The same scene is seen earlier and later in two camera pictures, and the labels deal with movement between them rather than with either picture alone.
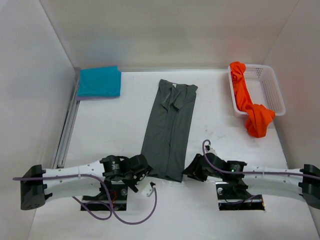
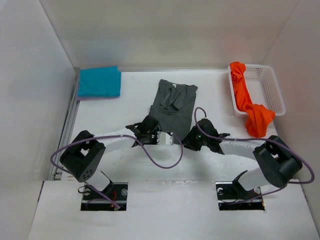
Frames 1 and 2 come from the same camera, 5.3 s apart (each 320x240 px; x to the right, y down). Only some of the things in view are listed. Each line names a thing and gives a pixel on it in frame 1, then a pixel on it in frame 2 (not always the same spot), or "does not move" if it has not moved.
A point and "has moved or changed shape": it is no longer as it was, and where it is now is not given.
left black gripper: [143, 174] to [156, 133]
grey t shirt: [167, 132] has moved or changed shape
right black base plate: [228, 199] does not move
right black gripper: [193, 171] to [189, 142]
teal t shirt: [100, 82] does not move
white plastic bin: [263, 88] does not move
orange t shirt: [259, 118] does not move
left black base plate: [112, 196] does not move
